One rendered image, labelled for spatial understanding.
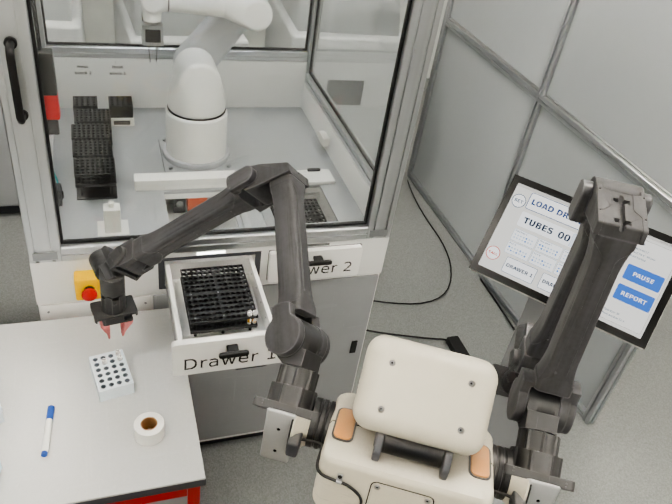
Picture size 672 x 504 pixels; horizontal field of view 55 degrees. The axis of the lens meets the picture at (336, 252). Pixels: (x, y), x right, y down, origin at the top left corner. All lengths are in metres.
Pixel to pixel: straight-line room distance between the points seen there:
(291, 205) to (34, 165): 0.67
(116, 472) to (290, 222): 0.71
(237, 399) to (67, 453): 0.84
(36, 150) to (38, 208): 0.16
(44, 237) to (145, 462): 0.63
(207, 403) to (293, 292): 1.19
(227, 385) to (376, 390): 1.32
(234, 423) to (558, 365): 1.53
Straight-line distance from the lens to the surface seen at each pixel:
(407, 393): 1.02
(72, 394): 1.77
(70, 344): 1.89
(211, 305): 1.81
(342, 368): 2.39
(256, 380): 2.31
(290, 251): 1.26
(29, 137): 1.67
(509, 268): 1.95
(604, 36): 2.87
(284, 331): 1.16
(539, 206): 1.98
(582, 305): 1.11
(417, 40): 1.73
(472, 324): 3.28
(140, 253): 1.55
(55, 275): 1.90
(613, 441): 3.07
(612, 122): 2.79
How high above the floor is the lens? 2.09
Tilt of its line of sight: 37 degrees down
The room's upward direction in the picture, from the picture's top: 10 degrees clockwise
